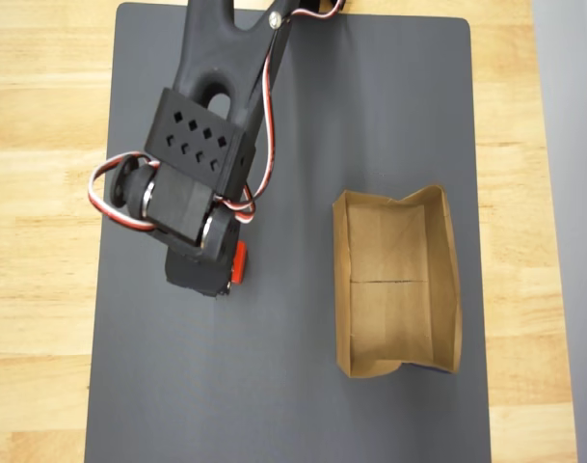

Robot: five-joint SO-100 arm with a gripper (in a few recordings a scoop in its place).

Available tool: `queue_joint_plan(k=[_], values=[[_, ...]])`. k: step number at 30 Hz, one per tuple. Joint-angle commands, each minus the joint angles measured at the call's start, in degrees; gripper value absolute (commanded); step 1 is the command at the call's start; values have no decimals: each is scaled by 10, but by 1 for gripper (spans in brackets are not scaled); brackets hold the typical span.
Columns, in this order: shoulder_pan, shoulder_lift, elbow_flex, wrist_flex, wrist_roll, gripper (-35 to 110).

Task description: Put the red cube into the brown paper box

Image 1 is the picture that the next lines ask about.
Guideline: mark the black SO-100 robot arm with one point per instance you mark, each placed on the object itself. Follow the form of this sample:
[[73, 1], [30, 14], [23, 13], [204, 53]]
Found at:
[[201, 130]]

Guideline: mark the small red block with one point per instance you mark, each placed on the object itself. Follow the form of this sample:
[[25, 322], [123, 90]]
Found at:
[[240, 263]]

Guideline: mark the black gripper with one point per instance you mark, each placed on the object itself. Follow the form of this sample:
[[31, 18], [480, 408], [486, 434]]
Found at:
[[193, 279]]

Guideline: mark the dark grey rubber mat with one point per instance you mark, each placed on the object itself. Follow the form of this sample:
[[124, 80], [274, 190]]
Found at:
[[298, 362]]

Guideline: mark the brown paper box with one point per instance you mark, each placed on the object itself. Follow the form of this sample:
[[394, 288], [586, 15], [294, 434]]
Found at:
[[389, 313]]

